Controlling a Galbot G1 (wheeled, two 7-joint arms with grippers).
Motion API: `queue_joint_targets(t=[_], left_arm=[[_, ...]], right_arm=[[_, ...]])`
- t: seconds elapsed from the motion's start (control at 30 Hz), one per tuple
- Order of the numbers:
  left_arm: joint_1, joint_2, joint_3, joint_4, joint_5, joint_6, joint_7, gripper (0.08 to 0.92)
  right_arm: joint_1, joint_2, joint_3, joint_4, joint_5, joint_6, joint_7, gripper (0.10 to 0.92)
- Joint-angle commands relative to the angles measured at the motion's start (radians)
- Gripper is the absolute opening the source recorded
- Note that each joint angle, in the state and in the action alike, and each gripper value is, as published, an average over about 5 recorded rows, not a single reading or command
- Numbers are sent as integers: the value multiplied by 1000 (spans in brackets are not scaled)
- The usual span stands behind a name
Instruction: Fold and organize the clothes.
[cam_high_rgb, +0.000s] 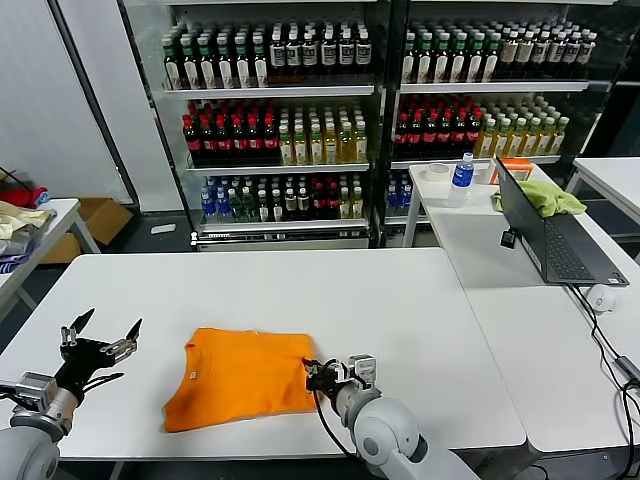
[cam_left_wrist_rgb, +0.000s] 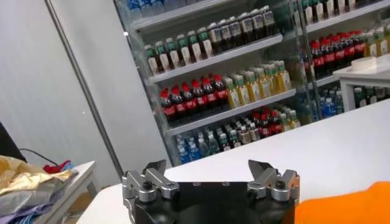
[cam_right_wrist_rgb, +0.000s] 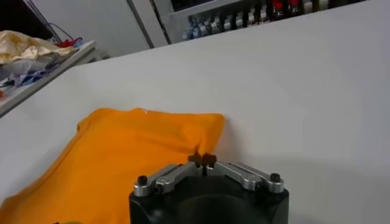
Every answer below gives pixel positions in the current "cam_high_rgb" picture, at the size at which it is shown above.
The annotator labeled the blue-label water bottle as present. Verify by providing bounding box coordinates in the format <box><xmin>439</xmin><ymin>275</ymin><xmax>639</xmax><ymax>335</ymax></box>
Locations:
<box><xmin>448</xmin><ymin>152</ymin><xmax>476</xmax><ymax>209</ymax></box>

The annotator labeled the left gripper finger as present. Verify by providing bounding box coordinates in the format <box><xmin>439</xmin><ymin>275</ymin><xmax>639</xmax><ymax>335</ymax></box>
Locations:
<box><xmin>60</xmin><ymin>307</ymin><xmax>96</xmax><ymax>347</ymax></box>
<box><xmin>99</xmin><ymin>318</ymin><xmax>143</xmax><ymax>362</ymax></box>

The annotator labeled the black laptop cable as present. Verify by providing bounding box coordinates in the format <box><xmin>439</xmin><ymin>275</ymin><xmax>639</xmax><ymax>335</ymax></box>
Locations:
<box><xmin>567</xmin><ymin>283</ymin><xmax>624</xmax><ymax>362</ymax></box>

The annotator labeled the green-cap bottle white label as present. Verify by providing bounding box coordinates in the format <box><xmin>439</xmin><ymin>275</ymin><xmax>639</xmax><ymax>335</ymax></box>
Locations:
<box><xmin>233</xmin><ymin>35</ymin><xmax>252</xmax><ymax>90</ymax></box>
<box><xmin>251</xmin><ymin>34</ymin><xmax>270</xmax><ymax>89</ymax></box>
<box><xmin>181</xmin><ymin>38</ymin><xmax>200</xmax><ymax>91</ymax></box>
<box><xmin>450</xmin><ymin>32</ymin><xmax>468</xmax><ymax>84</ymax></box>
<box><xmin>163</xmin><ymin>38</ymin><xmax>182</xmax><ymax>91</ymax></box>
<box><xmin>433</xmin><ymin>32</ymin><xmax>451</xmax><ymax>84</ymax></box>
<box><xmin>198</xmin><ymin>37</ymin><xmax>217</xmax><ymax>91</ymax></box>
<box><xmin>216</xmin><ymin>35</ymin><xmax>235</xmax><ymax>90</ymax></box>
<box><xmin>467</xmin><ymin>32</ymin><xmax>484</xmax><ymax>84</ymax></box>
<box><xmin>483</xmin><ymin>32</ymin><xmax>501</xmax><ymax>83</ymax></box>
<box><xmin>417</xmin><ymin>32</ymin><xmax>434</xmax><ymax>84</ymax></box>
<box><xmin>401</xmin><ymin>32</ymin><xmax>418</xmax><ymax>85</ymax></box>

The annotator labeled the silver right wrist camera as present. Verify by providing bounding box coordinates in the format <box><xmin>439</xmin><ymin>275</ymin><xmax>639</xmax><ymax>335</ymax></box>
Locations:
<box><xmin>348</xmin><ymin>353</ymin><xmax>377</xmax><ymax>387</ymax></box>

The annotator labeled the dark bottle beige label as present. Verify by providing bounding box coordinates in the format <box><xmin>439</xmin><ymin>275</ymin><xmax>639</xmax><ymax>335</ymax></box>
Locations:
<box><xmin>578</xmin><ymin>32</ymin><xmax>598</xmax><ymax>79</ymax></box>
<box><xmin>531</xmin><ymin>32</ymin><xmax>548</xmax><ymax>80</ymax></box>
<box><xmin>516</xmin><ymin>32</ymin><xmax>533</xmax><ymax>80</ymax></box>
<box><xmin>500</xmin><ymin>33</ymin><xmax>518</xmax><ymax>80</ymax></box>
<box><xmin>547</xmin><ymin>32</ymin><xmax>564</xmax><ymax>79</ymax></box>
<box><xmin>563</xmin><ymin>32</ymin><xmax>580</xmax><ymax>79</ymax></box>

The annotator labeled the orange t-shirt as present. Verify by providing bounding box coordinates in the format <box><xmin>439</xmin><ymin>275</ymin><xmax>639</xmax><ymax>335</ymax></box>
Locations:
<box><xmin>160</xmin><ymin>327</ymin><xmax>321</xmax><ymax>434</ymax></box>

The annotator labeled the grey blue striped cloth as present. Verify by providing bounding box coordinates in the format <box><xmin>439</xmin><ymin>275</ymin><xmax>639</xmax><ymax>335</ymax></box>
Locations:
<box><xmin>0</xmin><ymin>234</ymin><xmax>44</xmax><ymax>275</ymax></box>

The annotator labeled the black adapter cable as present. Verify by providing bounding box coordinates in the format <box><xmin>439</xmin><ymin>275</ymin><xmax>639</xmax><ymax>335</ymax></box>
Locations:
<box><xmin>619</xmin><ymin>377</ymin><xmax>640</xmax><ymax>480</ymax></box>

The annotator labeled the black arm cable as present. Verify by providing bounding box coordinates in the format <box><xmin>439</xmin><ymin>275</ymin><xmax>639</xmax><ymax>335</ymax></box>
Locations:
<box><xmin>79</xmin><ymin>372</ymin><xmax>126</xmax><ymax>396</ymax></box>
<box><xmin>313</xmin><ymin>392</ymin><xmax>362</xmax><ymax>459</ymax></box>

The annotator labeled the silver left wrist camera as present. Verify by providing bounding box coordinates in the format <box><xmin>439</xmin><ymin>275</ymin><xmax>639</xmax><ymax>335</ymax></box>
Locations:
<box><xmin>14</xmin><ymin>372</ymin><xmax>59</xmax><ymax>404</ymax></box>

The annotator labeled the red cloth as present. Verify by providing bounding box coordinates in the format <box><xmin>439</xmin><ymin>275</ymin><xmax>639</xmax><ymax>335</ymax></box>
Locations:
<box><xmin>0</xmin><ymin>187</ymin><xmax>50</xmax><ymax>210</ymax></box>

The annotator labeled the cardboard box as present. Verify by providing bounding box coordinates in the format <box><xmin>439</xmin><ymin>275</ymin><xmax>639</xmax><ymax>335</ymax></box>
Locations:
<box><xmin>39</xmin><ymin>198</ymin><xmax>135</xmax><ymax>265</ymax></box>

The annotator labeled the black laptop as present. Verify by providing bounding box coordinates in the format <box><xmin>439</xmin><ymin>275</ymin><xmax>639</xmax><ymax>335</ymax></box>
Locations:
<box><xmin>494</xmin><ymin>156</ymin><xmax>630</xmax><ymax>287</ymax></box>

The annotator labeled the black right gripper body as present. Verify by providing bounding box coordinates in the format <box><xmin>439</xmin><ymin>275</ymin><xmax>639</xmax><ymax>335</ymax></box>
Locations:
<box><xmin>317</xmin><ymin>373</ymin><xmax>351</xmax><ymax>396</ymax></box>

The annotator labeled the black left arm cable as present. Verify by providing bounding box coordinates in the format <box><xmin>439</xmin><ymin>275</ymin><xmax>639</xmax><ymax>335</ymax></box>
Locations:
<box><xmin>79</xmin><ymin>372</ymin><xmax>126</xmax><ymax>396</ymax></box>

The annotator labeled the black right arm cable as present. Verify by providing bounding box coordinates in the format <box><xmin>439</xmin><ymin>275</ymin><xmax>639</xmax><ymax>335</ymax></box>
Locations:
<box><xmin>313</xmin><ymin>392</ymin><xmax>362</xmax><ymax>459</ymax></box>

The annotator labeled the beige cloth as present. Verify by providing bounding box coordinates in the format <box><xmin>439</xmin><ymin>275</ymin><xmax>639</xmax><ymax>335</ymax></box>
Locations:
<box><xmin>0</xmin><ymin>200</ymin><xmax>57</xmax><ymax>244</ymax></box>

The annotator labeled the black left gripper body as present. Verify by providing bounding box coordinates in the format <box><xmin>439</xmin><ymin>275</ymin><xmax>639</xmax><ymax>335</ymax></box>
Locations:
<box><xmin>54</xmin><ymin>339</ymin><xmax>116</xmax><ymax>399</ymax></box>

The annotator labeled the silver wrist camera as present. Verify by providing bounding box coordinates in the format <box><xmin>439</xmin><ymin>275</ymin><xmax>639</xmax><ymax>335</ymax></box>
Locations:
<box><xmin>14</xmin><ymin>372</ymin><xmax>59</xmax><ymax>404</ymax></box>
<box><xmin>348</xmin><ymin>353</ymin><xmax>377</xmax><ymax>387</ymax></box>

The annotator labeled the white computer mouse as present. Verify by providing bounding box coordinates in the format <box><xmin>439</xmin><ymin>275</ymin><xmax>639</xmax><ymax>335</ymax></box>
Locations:
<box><xmin>585</xmin><ymin>283</ymin><xmax>617</xmax><ymax>315</ymax></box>

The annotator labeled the orange box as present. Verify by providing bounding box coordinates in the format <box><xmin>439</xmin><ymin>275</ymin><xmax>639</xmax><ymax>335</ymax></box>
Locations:
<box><xmin>488</xmin><ymin>157</ymin><xmax>535</xmax><ymax>185</ymax></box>

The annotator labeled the white table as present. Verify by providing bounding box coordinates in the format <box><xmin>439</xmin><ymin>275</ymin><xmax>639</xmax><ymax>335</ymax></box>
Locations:
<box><xmin>0</xmin><ymin>198</ymin><xmax>101</xmax><ymax>321</ymax></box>
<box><xmin>567</xmin><ymin>156</ymin><xmax>640</xmax><ymax>226</ymax></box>

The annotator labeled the green cloth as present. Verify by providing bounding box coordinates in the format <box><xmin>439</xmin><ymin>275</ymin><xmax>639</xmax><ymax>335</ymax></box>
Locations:
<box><xmin>490</xmin><ymin>179</ymin><xmax>589</xmax><ymax>219</ymax></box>

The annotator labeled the beverage shelf rack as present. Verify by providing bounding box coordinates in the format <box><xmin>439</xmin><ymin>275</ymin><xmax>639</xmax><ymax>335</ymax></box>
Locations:
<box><xmin>382</xmin><ymin>0</ymin><xmax>621</xmax><ymax>249</ymax></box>
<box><xmin>117</xmin><ymin>0</ymin><xmax>396</xmax><ymax>251</ymax></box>

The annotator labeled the grey cable adapter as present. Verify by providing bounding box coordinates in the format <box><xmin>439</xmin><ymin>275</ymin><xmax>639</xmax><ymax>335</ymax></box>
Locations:
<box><xmin>610</xmin><ymin>355</ymin><xmax>640</xmax><ymax>382</ymax></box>

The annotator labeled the dark bottle black-white label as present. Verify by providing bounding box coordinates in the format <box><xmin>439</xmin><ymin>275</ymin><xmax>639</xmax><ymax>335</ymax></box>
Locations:
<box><xmin>320</xmin><ymin>29</ymin><xmax>338</xmax><ymax>76</ymax></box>
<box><xmin>285</xmin><ymin>30</ymin><xmax>303</xmax><ymax>77</ymax></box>
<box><xmin>301</xmin><ymin>32</ymin><xmax>320</xmax><ymax>77</ymax></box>
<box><xmin>269</xmin><ymin>28</ymin><xmax>287</xmax><ymax>77</ymax></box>
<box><xmin>354</xmin><ymin>30</ymin><xmax>372</xmax><ymax>76</ymax></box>
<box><xmin>337</xmin><ymin>28</ymin><xmax>356</xmax><ymax>76</ymax></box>

